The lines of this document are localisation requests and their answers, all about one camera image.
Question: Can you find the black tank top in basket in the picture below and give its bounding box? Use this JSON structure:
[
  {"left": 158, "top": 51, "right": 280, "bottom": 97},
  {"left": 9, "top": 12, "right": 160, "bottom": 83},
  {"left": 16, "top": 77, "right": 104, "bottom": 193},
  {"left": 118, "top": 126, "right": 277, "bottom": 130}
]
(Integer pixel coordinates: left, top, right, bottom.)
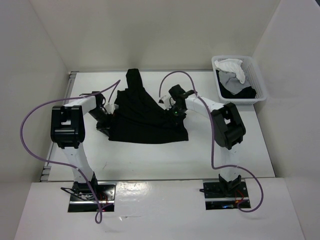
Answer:
[{"left": 215, "top": 70, "right": 257, "bottom": 99}]

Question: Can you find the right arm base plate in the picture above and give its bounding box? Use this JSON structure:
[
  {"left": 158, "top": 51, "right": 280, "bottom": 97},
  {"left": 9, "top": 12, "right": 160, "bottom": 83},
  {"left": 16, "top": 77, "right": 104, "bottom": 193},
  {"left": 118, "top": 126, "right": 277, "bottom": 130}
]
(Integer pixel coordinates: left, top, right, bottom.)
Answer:
[{"left": 199, "top": 181, "right": 251, "bottom": 210}]

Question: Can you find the black tank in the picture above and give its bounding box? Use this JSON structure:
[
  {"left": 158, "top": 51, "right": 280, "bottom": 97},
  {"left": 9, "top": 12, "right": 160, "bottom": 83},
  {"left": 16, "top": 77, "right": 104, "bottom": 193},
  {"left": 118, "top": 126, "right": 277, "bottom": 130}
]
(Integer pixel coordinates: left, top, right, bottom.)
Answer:
[
  {"left": 108, "top": 68, "right": 189, "bottom": 144},
  {"left": 215, "top": 70, "right": 257, "bottom": 99}
]

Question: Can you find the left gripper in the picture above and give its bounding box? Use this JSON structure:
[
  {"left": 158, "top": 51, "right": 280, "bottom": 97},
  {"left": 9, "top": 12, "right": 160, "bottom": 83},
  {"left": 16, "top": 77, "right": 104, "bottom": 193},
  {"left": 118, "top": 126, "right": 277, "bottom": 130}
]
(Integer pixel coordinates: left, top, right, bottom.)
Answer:
[{"left": 88, "top": 108, "right": 115, "bottom": 138}]

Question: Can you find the white tank top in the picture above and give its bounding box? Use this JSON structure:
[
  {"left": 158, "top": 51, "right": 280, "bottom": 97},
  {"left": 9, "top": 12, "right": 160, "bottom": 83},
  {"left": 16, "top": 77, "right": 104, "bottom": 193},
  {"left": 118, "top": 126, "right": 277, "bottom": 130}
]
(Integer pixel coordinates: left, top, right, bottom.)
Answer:
[{"left": 214, "top": 58, "right": 246, "bottom": 84}]

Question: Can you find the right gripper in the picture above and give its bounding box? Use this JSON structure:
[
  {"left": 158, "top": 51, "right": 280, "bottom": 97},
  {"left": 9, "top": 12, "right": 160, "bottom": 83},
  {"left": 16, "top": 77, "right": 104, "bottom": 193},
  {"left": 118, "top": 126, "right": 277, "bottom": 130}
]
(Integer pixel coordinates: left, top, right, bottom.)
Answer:
[{"left": 163, "top": 102, "right": 187, "bottom": 129}]

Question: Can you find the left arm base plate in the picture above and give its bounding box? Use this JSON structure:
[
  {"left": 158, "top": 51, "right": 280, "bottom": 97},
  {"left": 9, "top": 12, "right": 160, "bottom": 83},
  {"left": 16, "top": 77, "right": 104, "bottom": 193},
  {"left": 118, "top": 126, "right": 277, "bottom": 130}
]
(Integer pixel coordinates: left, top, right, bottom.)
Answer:
[{"left": 64, "top": 181, "right": 116, "bottom": 213}]

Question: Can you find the grey tank top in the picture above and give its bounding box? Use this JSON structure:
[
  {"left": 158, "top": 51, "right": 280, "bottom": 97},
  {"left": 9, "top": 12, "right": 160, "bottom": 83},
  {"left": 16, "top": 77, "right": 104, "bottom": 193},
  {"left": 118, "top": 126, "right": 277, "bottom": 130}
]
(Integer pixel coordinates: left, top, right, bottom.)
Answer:
[{"left": 217, "top": 70, "right": 251, "bottom": 95}]

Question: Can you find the white plastic laundry basket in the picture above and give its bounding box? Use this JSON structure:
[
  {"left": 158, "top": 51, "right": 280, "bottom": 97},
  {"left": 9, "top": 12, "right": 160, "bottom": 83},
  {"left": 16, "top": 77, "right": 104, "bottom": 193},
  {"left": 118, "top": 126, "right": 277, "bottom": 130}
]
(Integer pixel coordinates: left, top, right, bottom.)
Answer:
[{"left": 211, "top": 55, "right": 268, "bottom": 105}]

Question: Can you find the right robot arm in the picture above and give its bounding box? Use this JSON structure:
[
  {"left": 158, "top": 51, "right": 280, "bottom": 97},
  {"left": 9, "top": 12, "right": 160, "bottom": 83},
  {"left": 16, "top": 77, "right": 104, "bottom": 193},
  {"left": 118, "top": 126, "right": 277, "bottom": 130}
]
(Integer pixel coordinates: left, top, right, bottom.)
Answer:
[{"left": 164, "top": 84, "right": 246, "bottom": 197}]

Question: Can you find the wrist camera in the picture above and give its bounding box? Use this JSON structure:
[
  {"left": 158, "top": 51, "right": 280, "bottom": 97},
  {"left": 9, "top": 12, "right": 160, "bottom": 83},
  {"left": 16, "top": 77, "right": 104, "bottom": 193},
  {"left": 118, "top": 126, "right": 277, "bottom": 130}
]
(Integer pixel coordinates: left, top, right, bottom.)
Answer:
[
  {"left": 104, "top": 103, "right": 119, "bottom": 115},
  {"left": 158, "top": 95, "right": 172, "bottom": 109}
]

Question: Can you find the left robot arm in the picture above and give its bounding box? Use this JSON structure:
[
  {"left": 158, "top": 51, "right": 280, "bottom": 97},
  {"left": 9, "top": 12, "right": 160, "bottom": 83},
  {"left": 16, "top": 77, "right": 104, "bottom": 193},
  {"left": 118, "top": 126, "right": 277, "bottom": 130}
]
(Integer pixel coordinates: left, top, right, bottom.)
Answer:
[{"left": 50, "top": 91, "right": 112, "bottom": 200}]

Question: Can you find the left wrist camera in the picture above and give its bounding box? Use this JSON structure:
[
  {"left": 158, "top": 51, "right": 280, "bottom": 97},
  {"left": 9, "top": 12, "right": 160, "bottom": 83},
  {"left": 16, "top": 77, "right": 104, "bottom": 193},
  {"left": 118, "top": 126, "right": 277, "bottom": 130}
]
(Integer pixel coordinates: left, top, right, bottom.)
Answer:
[{"left": 104, "top": 103, "right": 119, "bottom": 115}]

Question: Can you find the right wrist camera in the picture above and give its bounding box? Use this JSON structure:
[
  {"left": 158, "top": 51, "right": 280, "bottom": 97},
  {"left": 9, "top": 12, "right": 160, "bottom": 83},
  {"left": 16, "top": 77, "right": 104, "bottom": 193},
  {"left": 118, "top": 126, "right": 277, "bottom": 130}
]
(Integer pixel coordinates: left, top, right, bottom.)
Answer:
[{"left": 158, "top": 95, "right": 172, "bottom": 109}]

